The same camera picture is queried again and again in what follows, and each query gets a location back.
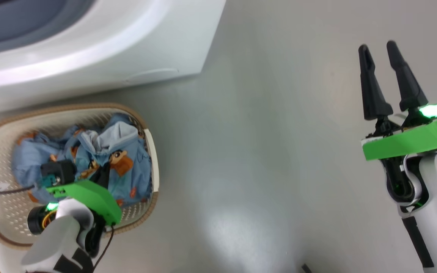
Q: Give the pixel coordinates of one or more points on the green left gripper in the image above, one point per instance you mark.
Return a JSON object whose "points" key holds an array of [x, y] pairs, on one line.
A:
{"points": [[93, 197]]}

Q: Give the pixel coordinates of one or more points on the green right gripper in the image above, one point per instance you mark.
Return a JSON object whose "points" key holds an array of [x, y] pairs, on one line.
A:
{"points": [[412, 142]]}

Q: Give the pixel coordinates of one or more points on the blue cartoon print garment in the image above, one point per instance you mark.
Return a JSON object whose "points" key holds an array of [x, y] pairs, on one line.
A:
{"points": [[127, 167]]}

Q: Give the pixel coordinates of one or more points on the cream perforated laundry basket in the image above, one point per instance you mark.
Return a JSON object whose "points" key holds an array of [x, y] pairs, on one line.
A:
{"points": [[6, 216]]}

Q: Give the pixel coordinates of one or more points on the white front-load washing machine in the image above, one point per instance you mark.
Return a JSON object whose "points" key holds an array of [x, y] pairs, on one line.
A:
{"points": [[127, 49]]}

